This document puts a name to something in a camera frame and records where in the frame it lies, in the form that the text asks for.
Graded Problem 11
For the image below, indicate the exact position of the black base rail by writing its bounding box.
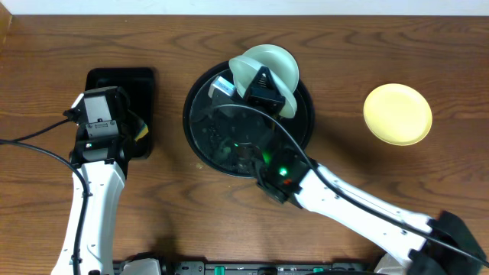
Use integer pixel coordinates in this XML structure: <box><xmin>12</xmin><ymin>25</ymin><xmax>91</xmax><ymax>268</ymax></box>
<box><xmin>112</xmin><ymin>251</ymin><xmax>379</xmax><ymax>275</ymax></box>

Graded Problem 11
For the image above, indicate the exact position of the yellow plate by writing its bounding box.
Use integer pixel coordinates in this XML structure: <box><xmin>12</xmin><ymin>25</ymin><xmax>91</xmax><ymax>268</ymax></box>
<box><xmin>363</xmin><ymin>83</ymin><xmax>432</xmax><ymax>146</ymax></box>

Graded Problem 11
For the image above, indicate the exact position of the green yellow sponge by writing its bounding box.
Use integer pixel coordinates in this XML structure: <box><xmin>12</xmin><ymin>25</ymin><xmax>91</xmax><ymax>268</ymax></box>
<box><xmin>132</xmin><ymin>121</ymin><xmax>149</xmax><ymax>142</ymax></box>

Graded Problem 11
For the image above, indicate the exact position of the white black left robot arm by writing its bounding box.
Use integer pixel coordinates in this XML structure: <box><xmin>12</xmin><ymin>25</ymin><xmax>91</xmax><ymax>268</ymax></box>
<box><xmin>52</xmin><ymin>86</ymin><xmax>148</xmax><ymax>274</ymax></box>

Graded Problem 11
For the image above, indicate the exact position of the black round tray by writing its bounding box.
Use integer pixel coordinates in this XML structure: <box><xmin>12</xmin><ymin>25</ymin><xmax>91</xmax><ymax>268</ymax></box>
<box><xmin>183</xmin><ymin>61</ymin><xmax>315</xmax><ymax>178</ymax></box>

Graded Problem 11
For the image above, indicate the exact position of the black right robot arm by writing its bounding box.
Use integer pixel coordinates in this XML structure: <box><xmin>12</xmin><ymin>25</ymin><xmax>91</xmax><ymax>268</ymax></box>
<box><xmin>206</xmin><ymin>66</ymin><xmax>488</xmax><ymax>274</ymax></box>

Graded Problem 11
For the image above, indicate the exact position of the black rectangular tray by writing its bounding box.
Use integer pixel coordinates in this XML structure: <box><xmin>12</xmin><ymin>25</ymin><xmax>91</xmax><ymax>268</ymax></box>
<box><xmin>85</xmin><ymin>67</ymin><xmax>156</xmax><ymax>159</ymax></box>

